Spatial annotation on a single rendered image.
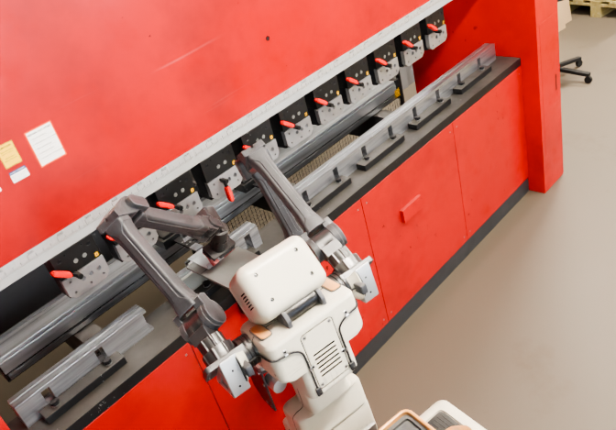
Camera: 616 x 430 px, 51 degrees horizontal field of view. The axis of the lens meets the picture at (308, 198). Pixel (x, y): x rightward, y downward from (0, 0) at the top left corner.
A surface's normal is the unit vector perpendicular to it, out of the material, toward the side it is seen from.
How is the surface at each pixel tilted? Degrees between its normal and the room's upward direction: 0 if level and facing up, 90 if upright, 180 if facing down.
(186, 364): 90
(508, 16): 90
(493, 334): 0
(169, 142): 90
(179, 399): 90
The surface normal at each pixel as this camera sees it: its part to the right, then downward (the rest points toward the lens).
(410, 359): -0.23, -0.83
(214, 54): 0.71, 0.22
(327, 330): 0.54, 0.18
